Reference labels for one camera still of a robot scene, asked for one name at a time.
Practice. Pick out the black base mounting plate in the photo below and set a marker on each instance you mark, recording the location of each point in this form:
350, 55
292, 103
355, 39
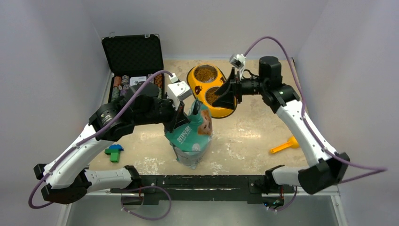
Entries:
252, 189

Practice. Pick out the black poker chip case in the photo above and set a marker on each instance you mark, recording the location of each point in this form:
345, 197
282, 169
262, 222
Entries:
133, 55

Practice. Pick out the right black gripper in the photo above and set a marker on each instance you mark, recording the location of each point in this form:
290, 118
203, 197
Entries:
227, 90

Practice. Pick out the yellow plastic scoop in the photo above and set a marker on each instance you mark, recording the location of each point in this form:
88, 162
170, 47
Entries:
291, 143

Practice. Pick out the yellow double pet bowl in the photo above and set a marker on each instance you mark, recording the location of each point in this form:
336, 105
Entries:
204, 80

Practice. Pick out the green dog food bag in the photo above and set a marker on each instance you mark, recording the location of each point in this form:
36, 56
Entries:
191, 140

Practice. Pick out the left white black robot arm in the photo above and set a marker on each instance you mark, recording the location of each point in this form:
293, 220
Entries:
68, 178

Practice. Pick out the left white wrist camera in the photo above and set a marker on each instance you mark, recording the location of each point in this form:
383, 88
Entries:
177, 90

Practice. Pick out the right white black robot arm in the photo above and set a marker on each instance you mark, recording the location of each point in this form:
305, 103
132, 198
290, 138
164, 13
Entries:
324, 168

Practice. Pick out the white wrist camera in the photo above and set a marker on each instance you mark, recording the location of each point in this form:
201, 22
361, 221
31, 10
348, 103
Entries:
177, 90
239, 62

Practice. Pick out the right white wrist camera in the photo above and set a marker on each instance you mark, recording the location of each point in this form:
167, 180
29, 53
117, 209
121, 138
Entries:
239, 62

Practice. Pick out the green blue toy blocks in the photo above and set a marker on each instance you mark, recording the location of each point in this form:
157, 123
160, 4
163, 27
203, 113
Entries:
114, 152

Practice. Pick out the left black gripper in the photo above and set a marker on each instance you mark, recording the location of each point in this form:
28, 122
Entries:
177, 119

